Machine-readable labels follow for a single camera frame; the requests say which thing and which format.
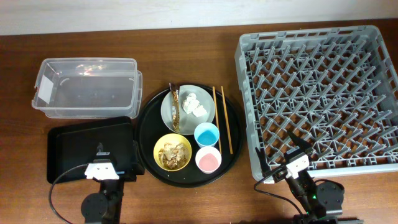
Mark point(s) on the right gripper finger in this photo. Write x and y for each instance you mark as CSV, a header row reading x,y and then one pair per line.
x,y
262,160
304,146

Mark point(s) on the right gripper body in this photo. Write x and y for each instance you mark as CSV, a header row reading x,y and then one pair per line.
x,y
279,175

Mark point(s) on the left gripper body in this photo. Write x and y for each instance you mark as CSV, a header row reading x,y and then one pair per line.
x,y
127,175

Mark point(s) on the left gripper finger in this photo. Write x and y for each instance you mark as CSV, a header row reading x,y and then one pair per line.
x,y
137,166
101,151

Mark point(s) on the yellow bowl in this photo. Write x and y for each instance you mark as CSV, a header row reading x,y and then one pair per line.
x,y
173,139

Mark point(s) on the food scraps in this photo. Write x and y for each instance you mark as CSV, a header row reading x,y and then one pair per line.
x,y
173,156

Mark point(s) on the pink cup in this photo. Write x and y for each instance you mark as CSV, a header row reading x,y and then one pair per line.
x,y
208,159

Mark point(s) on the wooden chopstick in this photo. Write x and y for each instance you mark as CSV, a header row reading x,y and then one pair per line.
x,y
227,121
217,120

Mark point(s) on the blue cup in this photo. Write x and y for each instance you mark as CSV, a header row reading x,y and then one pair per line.
x,y
206,134

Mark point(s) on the grey plate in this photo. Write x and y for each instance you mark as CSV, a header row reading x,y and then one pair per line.
x,y
188,122

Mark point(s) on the white tissue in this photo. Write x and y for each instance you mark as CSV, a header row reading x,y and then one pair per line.
x,y
192,105

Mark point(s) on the brown gold snack wrapper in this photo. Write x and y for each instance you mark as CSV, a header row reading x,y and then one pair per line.
x,y
175,107

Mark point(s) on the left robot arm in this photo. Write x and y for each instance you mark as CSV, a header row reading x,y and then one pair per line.
x,y
105,205

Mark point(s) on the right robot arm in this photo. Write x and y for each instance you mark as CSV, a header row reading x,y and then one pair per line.
x,y
321,199

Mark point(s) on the grey dishwasher rack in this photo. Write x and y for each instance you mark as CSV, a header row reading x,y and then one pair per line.
x,y
336,88

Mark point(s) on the black rectangular tray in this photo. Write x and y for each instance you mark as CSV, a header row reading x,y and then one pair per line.
x,y
76,144

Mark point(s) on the round black serving tray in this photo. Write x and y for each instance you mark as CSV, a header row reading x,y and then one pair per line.
x,y
150,128

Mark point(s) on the clear plastic bin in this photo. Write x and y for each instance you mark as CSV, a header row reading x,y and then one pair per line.
x,y
88,88

